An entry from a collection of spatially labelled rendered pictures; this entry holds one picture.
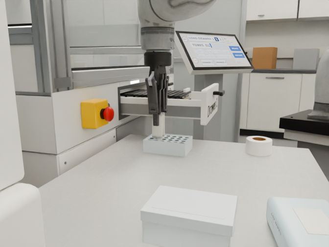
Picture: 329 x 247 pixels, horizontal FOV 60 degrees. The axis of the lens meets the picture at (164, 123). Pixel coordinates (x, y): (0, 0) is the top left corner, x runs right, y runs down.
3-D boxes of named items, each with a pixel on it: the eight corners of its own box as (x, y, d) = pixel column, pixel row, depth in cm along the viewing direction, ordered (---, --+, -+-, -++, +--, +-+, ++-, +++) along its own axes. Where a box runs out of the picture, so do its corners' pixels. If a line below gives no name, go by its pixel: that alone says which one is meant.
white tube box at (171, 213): (235, 225, 45) (237, 195, 44) (230, 261, 37) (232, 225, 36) (160, 212, 49) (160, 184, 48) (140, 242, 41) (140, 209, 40)
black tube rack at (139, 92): (191, 107, 112) (191, 90, 111) (179, 114, 96) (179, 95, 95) (138, 104, 119) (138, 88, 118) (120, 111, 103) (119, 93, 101)
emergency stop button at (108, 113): (115, 120, 79) (115, 106, 78) (108, 123, 75) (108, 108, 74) (105, 119, 80) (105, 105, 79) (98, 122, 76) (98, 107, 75)
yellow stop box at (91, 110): (111, 124, 81) (110, 98, 80) (98, 130, 74) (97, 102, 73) (95, 122, 83) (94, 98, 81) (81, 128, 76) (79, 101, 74)
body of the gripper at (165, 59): (165, 50, 72) (165, 87, 74) (175, 51, 80) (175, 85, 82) (138, 51, 74) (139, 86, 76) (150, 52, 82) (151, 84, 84)
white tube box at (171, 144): (192, 148, 85) (192, 135, 84) (185, 157, 77) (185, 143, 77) (153, 144, 89) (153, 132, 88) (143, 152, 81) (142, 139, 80)
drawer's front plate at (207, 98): (217, 110, 115) (218, 83, 113) (205, 125, 88) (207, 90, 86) (213, 110, 116) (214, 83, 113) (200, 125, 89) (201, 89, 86)
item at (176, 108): (212, 107, 114) (213, 91, 113) (201, 119, 90) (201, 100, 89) (121, 103, 126) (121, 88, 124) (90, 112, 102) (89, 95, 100)
